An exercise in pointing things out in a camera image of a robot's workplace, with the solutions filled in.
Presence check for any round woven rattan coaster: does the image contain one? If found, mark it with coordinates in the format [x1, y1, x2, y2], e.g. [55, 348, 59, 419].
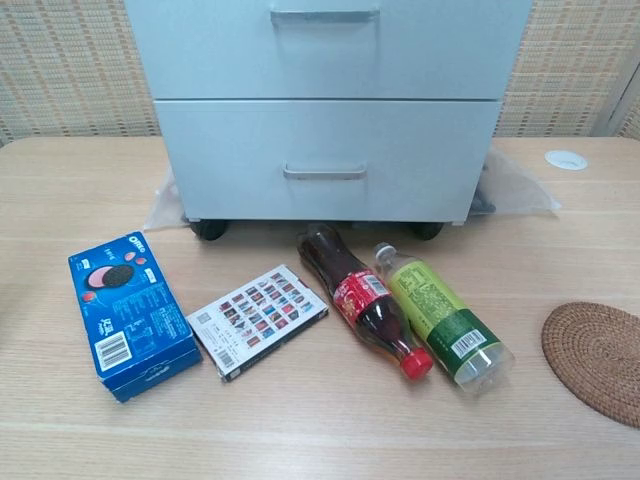
[541, 301, 640, 429]

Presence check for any silver drawer handle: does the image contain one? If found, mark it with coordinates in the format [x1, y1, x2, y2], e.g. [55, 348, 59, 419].
[270, 8, 380, 25]
[282, 160, 368, 181]

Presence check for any cola bottle red cap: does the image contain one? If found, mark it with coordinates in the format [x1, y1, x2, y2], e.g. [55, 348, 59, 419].
[297, 223, 434, 381]

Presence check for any clear plastic sheet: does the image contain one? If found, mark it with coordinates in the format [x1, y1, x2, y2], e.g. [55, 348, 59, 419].
[143, 144, 561, 232]

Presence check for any flat printed card box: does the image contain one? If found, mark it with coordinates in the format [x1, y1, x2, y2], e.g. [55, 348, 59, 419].
[186, 264, 331, 384]

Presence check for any round grey cable grommet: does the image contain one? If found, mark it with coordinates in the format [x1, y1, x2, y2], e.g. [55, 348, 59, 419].
[544, 148, 589, 172]

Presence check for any green label tea bottle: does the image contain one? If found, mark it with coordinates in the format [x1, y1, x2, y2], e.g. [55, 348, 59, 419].
[374, 242, 516, 396]

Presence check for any blue Oreo cookie box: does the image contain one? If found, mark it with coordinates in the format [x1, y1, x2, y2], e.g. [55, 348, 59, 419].
[67, 229, 204, 403]

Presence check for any black caster wheel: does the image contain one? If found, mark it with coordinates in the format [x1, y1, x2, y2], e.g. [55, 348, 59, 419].
[408, 220, 445, 241]
[188, 218, 230, 243]

